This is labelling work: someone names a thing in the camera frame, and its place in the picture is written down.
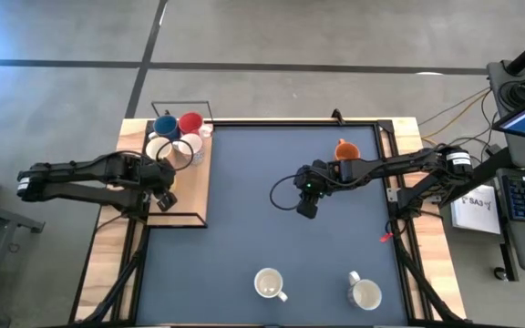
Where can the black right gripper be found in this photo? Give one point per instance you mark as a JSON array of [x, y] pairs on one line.
[[315, 180]]

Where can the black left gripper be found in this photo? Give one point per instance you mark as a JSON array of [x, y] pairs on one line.
[[160, 177]]

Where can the white mug yellow rim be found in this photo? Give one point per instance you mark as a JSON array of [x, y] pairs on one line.
[[157, 148]]

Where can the plain orange mug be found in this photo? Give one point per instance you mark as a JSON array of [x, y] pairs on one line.
[[346, 150]]

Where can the grey diamond mug red rim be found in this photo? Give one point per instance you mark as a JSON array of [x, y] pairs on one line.
[[191, 145]]

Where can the red white diamond-pattern mug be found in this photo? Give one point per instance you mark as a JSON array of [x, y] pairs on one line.
[[268, 283]]

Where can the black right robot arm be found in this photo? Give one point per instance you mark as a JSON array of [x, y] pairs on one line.
[[390, 166]]

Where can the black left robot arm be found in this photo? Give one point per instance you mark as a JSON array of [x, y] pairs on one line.
[[85, 171]]

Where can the blue-grey table mat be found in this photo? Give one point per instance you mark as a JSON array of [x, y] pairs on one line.
[[226, 264]]

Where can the grey patterned mug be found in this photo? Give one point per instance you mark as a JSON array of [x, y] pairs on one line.
[[365, 294]]

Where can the grey metal stand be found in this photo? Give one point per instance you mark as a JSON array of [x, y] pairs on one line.
[[12, 218]]

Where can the white paper sheet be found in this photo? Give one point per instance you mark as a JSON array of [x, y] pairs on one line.
[[474, 209]]

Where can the black caster wheel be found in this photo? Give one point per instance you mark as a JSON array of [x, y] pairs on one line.
[[500, 273]]

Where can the small black clamp mount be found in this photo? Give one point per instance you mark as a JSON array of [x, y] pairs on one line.
[[336, 117]]

